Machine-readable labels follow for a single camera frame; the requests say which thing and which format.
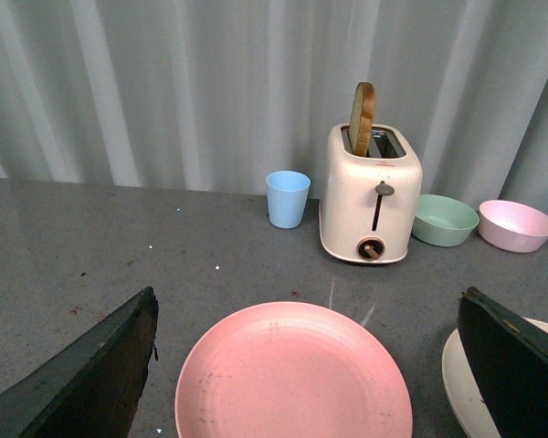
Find pink plate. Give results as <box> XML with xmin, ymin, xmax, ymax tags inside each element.
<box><xmin>174</xmin><ymin>302</ymin><xmax>413</xmax><ymax>437</ymax></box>

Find light blue plastic cup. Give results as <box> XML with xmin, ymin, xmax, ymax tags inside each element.
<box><xmin>266</xmin><ymin>171</ymin><xmax>311</xmax><ymax>229</ymax></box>

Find cream white toaster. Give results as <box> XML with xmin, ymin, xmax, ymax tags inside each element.
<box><xmin>319</xmin><ymin>125</ymin><xmax>423</xmax><ymax>265</ymax></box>

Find toasted bread slice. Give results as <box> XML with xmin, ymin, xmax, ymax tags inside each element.
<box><xmin>348</xmin><ymin>82</ymin><xmax>375</xmax><ymax>157</ymax></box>

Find mint green bowl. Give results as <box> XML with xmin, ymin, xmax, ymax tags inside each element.
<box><xmin>412</xmin><ymin>194</ymin><xmax>480</xmax><ymax>247</ymax></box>

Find pink bowl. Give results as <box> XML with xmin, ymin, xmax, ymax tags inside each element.
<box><xmin>479</xmin><ymin>200</ymin><xmax>548</xmax><ymax>254</ymax></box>

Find cream white plate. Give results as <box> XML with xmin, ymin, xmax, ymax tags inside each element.
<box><xmin>441</xmin><ymin>317</ymin><xmax>548</xmax><ymax>438</ymax></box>

